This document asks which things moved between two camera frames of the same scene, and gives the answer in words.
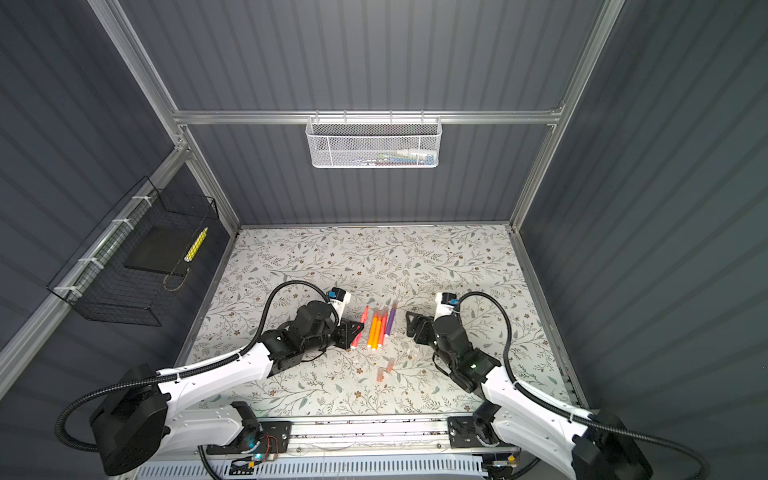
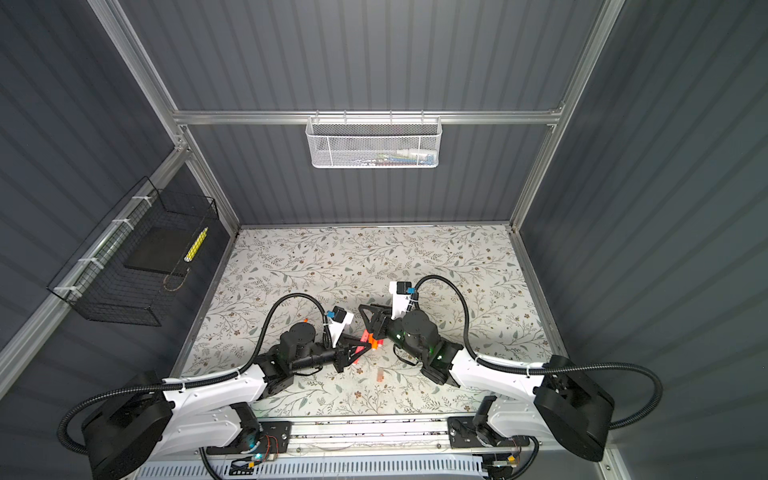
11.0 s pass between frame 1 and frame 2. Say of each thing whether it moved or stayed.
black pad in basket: stayed
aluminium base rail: stayed
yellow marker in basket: stayed
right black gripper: moved
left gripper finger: moved
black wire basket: stayed
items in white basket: stayed
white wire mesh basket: stayed
